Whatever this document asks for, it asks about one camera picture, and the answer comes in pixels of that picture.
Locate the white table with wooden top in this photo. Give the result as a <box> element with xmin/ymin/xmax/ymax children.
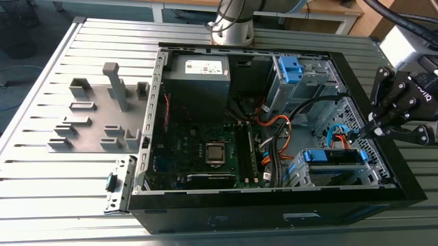
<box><xmin>51</xmin><ymin>0</ymin><xmax>365</xmax><ymax>35</ymax></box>

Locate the orange and black power wire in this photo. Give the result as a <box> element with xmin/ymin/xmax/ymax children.
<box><xmin>333</xmin><ymin>134</ymin><xmax>350</xmax><ymax>150</ymax></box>

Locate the orange wire bundle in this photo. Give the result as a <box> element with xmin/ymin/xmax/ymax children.
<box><xmin>256</xmin><ymin>115</ymin><xmax>295</xmax><ymax>166</ymax></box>

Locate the red wire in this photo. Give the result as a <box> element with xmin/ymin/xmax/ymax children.
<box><xmin>162</xmin><ymin>92</ymin><xmax>172</xmax><ymax>131</ymax></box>

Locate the metal disk bay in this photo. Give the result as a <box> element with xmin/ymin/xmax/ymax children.
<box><xmin>287</xmin><ymin>148</ymin><xmax>381</xmax><ymax>187</ymax></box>

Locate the silver CPU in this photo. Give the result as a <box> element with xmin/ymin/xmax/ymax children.
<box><xmin>206</xmin><ymin>145</ymin><xmax>226</xmax><ymax>162</ymax></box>

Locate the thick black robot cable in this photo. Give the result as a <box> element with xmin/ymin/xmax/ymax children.
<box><xmin>362</xmin><ymin>0</ymin><xmax>438</xmax><ymax>48</ymax></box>

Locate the black graphics card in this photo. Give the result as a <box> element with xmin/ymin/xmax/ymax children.
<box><xmin>186</xmin><ymin>173</ymin><xmax>236</xmax><ymax>188</ymax></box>

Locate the green motherboard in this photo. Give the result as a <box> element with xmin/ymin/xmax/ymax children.
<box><xmin>147</xmin><ymin>120</ymin><xmax>273</xmax><ymax>191</ymax></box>

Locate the blue data wire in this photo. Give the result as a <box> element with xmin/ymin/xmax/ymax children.
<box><xmin>326</xmin><ymin>124</ymin><xmax>361</xmax><ymax>149</ymax></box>

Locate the wooden cabinet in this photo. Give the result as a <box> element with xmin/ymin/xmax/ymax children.
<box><xmin>349</xmin><ymin>0</ymin><xmax>438</xmax><ymax>42</ymax></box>

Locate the metal bracket with black knob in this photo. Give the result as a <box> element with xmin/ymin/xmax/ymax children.
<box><xmin>103</xmin><ymin>155</ymin><xmax>138</xmax><ymax>215</ymax></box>

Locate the metal optical drive cage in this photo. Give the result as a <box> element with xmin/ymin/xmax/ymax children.
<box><xmin>266</xmin><ymin>55</ymin><xmax>346</xmax><ymax>113</ymax></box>

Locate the black RAM slot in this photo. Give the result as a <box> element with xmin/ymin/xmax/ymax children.
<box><xmin>236</xmin><ymin>122</ymin><xmax>248</xmax><ymax>180</ymax></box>
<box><xmin>244</xmin><ymin>122</ymin><xmax>258</xmax><ymax>180</ymax></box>

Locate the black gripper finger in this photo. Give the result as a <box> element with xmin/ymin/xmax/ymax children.
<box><xmin>374</xmin><ymin>125</ymin><xmax>438</xmax><ymax>147</ymax></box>
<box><xmin>358</xmin><ymin>66</ymin><xmax>422</xmax><ymax>138</ymax></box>

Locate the hard disk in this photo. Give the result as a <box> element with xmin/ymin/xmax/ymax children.
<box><xmin>286</xmin><ymin>149</ymin><xmax>370</xmax><ymax>187</ymax></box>

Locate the grey power supply unit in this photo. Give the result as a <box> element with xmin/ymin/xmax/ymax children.
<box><xmin>162</xmin><ymin>55</ymin><xmax>232</xmax><ymax>121</ymax></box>

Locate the black open PC case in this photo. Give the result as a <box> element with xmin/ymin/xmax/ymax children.
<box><xmin>127</xmin><ymin>42</ymin><xmax>429</xmax><ymax>234</ymax></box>

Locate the black cable bundle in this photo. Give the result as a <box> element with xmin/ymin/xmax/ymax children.
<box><xmin>266</xmin><ymin>94</ymin><xmax>349</xmax><ymax>188</ymax></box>

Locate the grey parts rack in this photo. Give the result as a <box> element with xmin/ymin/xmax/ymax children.
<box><xmin>47</xmin><ymin>62</ymin><xmax>152</xmax><ymax>154</ymax></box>

